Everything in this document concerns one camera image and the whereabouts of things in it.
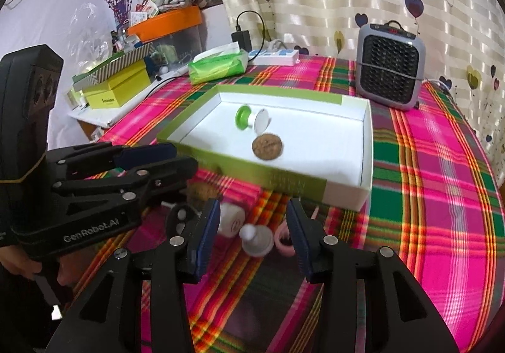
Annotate green tissue pack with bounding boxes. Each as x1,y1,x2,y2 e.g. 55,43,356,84
187,42,249,86

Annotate green and white cardboard box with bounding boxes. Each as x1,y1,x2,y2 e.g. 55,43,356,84
157,84,373,212

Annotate black power adapter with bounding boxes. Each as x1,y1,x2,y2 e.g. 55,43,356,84
231,30,253,52

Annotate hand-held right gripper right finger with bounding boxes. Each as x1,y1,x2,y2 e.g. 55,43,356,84
286,198,460,353

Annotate person's left hand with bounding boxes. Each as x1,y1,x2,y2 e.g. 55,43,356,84
0,242,105,287

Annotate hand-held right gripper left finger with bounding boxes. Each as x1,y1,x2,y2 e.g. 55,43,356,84
45,198,222,353

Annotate black charging cable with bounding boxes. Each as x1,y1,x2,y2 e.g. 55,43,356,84
235,11,267,42

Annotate brown walnut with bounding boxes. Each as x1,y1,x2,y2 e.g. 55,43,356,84
252,133,284,160
186,183,219,212

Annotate clear bin with orange lid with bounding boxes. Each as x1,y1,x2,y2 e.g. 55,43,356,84
127,6,206,62

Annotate white round cap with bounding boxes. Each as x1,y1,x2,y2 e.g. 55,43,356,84
239,224,275,257

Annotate white cylinder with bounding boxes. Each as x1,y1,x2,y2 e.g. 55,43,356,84
219,203,247,238

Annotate green and white spool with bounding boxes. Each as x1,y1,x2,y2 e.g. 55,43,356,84
235,105,272,137

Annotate pink plaid tablecloth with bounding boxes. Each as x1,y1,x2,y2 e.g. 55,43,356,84
59,55,502,353

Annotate clear plastic bag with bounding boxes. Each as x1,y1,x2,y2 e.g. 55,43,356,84
67,2,116,74

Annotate yellow-green cardboard box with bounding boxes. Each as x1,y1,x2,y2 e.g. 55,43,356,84
81,60,153,109

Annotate grey space heater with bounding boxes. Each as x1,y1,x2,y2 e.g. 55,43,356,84
356,21,427,111

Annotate white power strip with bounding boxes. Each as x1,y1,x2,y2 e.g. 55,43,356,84
248,47,300,66

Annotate colourful small packets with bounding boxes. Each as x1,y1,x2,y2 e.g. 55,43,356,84
129,0,161,23

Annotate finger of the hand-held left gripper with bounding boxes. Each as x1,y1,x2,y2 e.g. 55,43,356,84
52,157,199,220
47,142,177,181

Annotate pink clip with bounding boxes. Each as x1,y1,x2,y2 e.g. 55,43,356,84
275,225,296,257

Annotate white heater cable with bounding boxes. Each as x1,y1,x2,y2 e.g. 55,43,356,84
423,77,453,93

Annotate striped cardboard box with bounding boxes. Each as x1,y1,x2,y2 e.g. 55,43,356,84
72,41,155,86

